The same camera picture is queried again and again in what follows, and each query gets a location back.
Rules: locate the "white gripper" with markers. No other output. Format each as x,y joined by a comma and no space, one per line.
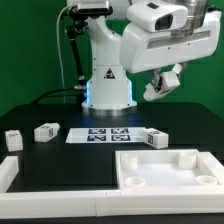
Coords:
141,51

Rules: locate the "white square table top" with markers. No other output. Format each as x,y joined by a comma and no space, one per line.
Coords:
163,172

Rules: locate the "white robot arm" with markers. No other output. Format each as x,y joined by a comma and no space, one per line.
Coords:
109,90

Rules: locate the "marker sheet with tags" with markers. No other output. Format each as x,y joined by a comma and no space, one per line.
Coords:
105,135

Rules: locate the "white fence right wall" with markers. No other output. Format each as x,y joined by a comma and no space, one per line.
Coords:
209,165

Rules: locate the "white fence wall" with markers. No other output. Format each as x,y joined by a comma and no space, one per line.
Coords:
209,165
8,171
198,199

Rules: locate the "black camera stand pole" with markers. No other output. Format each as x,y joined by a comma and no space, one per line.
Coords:
73,32

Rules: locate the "white fence front wall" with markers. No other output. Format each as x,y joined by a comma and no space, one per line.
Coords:
198,199

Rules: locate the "white fence left wall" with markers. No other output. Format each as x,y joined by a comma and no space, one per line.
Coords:
8,171

